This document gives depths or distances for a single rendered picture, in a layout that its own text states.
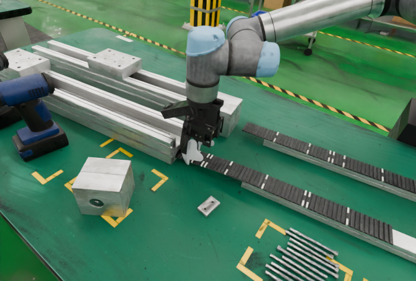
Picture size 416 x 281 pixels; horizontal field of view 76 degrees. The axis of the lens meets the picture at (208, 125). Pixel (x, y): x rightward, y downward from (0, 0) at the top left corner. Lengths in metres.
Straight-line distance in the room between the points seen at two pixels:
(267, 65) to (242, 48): 0.06
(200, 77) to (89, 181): 0.32
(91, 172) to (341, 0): 0.68
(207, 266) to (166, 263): 0.08
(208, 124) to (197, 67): 0.15
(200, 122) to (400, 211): 0.56
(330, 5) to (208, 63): 0.32
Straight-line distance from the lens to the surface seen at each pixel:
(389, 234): 0.75
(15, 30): 2.34
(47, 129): 0.84
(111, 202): 0.63
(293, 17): 0.69
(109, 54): 1.09
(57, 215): 0.72
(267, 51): 0.57
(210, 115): 0.61
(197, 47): 0.53
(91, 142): 0.86
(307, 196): 0.71
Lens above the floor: 1.33
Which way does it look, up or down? 38 degrees down
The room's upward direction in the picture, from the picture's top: 5 degrees clockwise
